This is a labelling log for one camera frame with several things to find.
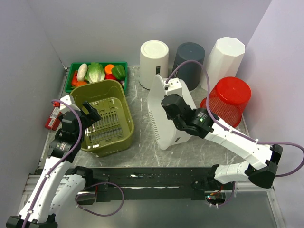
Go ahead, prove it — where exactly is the red mesh basket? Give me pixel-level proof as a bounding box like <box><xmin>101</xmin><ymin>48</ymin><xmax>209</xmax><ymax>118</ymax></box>
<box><xmin>209</xmin><ymin>76</ymin><xmax>251</xmax><ymax>128</ymax></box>

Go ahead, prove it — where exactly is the white round bucket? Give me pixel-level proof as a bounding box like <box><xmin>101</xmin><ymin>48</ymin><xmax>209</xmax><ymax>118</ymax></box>
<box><xmin>139</xmin><ymin>40</ymin><xmax>169</xmax><ymax>90</ymax></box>

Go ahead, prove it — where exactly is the red rectangular box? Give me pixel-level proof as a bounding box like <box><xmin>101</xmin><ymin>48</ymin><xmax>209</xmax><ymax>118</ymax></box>
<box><xmin>45</xmin><ymin>107</ymin><xmax>61</xmax><ymax>131</ymax></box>

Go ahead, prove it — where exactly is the orange toy pumpkin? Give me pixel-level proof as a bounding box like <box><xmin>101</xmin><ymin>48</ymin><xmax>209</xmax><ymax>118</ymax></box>
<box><xmin>75</xmin><ymin>81</ymin><xmax>88</xmax><ymax>87</ymax></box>

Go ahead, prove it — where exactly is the red toy chili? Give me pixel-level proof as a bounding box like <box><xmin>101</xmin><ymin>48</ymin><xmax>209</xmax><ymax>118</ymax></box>
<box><xmin>71</xmin><ymin>70</ymin><xmax>78</xmax><ymax>87</ymax></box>

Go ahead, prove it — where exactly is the white perforated rectangular basket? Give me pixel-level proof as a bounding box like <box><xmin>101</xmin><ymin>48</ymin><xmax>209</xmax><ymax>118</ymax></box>
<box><xmin>147</xmin><ymin>75</ymin><xmax>196</xmax><ymax>150</ymax></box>

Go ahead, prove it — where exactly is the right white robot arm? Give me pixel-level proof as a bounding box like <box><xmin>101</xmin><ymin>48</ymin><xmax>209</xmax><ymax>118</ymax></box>
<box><xmin>161</xmin><ymin>94</ymin><xmax>283</xmax><ymax>190</ymax></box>

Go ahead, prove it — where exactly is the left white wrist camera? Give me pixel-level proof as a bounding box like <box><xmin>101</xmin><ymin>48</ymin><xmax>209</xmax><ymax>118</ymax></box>
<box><xmin>59</xmin><ymin>95</ymin><xmax>80</xmax><ymax>114</ymax></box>

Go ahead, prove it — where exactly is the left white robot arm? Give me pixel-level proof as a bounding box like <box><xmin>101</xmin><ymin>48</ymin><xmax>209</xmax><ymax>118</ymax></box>
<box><xmin>6</xmin><ymin>96</ymin><xmax>101</xmax><ymax>228</ymax></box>

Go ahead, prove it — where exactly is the large white faceted container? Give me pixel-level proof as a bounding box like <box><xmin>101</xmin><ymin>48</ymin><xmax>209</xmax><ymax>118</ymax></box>
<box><xmin>199</xmin><ymin>37</ymin><xmax>245</xmax><ymax>90</ymax></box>

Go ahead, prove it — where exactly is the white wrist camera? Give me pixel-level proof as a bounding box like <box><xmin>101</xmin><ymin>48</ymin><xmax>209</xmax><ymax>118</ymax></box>
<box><xmin>164</xmin><ymin>78</ymin><xmax>182</xmax><ymax>97</ymax></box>
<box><xmin>59</xmin><ymin>95</ymin><xmax>80</xmax><ymax>114</ymax></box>

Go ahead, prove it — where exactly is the toy napa cabbage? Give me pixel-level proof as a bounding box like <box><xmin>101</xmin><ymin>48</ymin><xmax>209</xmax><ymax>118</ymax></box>
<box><xmin>85</xmin><ymin>62</ymin><xmax>105</xmax><ymax>83</ymax></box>

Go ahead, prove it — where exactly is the olive green rectangular basket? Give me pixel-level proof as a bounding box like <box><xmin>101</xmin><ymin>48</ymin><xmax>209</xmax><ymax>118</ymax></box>
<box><xmin>70</xmin><ymin>80</ymin><xmax>134</xmax><ymax>157</ymax></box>

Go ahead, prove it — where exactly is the dark grey round bucket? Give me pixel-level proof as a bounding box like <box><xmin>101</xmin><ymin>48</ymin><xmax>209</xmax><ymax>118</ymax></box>
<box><xmin>172</xmin><ymin>42</ymin><xmax>205</xmax><ymax>91</ymax></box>

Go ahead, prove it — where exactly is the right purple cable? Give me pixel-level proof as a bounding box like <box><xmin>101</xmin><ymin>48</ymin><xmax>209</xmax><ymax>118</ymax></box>
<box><xmin>166</xmin><ymin>59</ymin><xmax>304</xmax><ymax>207</ymax></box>

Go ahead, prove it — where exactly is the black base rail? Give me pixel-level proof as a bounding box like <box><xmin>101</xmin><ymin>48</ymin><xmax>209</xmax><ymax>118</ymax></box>
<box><xmin>28</xmin><ymin>166</ymin><xmax>274</xmax><ymax>206</ymax></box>

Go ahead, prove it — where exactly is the white toy radish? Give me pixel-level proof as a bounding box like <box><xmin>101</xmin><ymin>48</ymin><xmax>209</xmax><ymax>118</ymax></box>
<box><xmin>76</xmin><ymin>63</ymin><xmax>88</xmax><ymax>81</ymax></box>

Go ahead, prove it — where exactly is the red toy tomato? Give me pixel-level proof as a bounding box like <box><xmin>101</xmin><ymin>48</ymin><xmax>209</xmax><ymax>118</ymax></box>
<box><xmin>105</xmin><ymin>74</ymin><xmax>117</xmax><ymax>80</ymax></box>

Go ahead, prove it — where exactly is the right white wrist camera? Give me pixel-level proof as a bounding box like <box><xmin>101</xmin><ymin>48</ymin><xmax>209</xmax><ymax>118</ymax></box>
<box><xmin>164</xmin><ymin>78</ymin><xmax>182</xmax><ymax>97</ymax></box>

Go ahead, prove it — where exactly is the green plastic tray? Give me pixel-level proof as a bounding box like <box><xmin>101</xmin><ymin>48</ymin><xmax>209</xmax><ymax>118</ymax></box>
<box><xmin>64</xmin><ymin>61</ymin><xmax>128</xmax><ymax>93</ymax></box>

